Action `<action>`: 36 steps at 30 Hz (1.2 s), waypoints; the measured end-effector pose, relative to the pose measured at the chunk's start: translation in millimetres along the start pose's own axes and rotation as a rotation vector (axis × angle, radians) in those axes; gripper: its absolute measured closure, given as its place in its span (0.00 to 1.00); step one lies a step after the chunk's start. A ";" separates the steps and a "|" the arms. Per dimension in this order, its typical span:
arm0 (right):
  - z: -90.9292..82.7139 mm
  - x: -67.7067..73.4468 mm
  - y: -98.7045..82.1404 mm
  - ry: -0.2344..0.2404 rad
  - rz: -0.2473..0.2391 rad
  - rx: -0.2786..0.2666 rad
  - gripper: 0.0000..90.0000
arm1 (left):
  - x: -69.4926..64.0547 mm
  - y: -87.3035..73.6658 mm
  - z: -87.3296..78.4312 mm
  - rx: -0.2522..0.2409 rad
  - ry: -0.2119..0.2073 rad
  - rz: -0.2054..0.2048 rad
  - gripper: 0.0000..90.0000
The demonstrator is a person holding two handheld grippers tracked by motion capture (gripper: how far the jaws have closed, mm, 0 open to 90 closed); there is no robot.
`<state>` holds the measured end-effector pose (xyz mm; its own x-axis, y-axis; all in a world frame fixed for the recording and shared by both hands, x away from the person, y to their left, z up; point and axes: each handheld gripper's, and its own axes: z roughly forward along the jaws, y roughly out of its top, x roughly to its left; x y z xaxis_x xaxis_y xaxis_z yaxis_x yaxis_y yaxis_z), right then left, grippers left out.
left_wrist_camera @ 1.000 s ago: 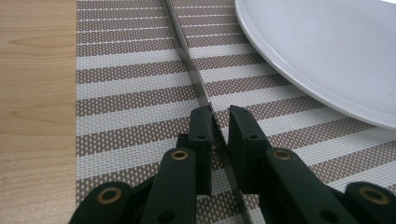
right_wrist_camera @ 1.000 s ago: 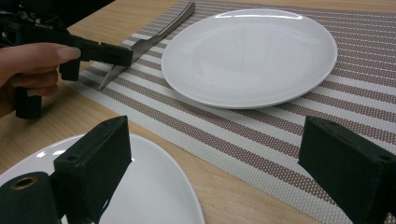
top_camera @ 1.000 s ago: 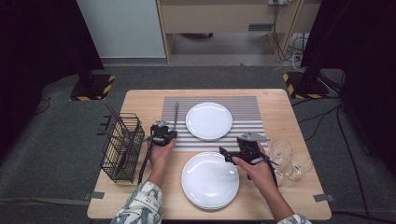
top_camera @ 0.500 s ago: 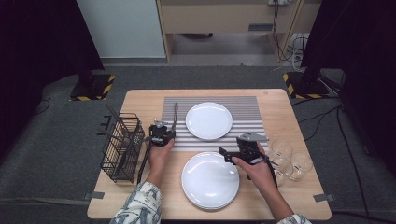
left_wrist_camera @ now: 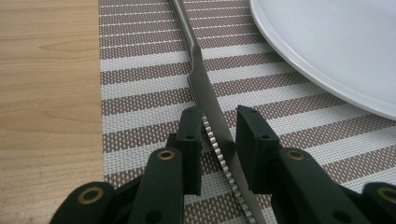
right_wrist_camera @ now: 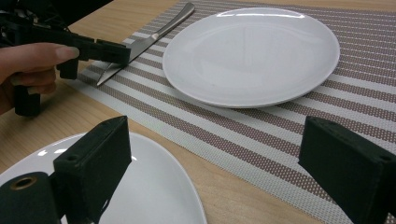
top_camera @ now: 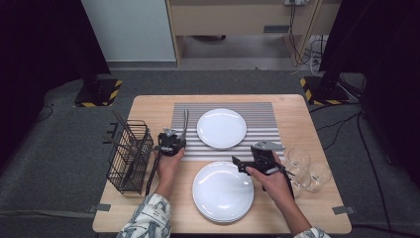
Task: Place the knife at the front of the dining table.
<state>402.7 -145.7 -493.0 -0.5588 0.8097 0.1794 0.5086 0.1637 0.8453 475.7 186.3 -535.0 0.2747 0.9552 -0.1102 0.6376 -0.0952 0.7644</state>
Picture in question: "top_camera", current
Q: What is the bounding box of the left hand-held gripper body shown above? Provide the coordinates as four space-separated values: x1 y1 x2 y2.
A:
157 128 181 157

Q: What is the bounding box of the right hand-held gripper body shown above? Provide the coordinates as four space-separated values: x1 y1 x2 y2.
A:
251 140 284 175

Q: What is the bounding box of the clear drinking glass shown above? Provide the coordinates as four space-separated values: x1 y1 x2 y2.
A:
302 161 333 192
288 177 304 199
284 148 311 177

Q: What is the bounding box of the white plate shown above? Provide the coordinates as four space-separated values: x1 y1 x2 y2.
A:
192 161 256 221
197 211 249 224
196 108 248 150

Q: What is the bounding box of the black wire cutlery basket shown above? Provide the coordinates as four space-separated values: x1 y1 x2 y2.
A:
106 119 155 195

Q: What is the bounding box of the person's left hand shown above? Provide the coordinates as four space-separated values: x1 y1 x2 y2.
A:
155 148 186 186

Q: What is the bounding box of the person's right hand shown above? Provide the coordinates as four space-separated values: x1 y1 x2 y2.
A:
246 153 291 206

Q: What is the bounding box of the grey striped placemat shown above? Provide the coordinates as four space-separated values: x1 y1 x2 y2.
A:
165 101 285 163

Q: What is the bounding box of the black striped stand base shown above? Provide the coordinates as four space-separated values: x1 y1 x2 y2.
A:
72 78 124 108
298 75 351 107

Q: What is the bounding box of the grey tape piece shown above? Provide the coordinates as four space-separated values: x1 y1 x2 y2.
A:
88 203 112 213
332 205 357 216

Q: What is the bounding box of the white panel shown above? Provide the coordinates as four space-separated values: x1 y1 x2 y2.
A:
80 0 176 63

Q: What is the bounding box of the wooden desk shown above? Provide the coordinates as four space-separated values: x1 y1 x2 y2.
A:
164 0 343 68

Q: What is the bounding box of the dark curtain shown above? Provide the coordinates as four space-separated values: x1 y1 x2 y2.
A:
318 0 420 189
0 0 111 173

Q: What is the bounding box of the black floor cable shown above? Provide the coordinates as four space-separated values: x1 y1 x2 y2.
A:
308 102 364 115
35 103 54 123
356 112 420 232
321 112 364 151

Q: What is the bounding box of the white cable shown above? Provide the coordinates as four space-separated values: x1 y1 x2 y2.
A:
307 35 329 77

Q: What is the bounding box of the black hanging cable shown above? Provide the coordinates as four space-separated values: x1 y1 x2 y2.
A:
288 3 310 66

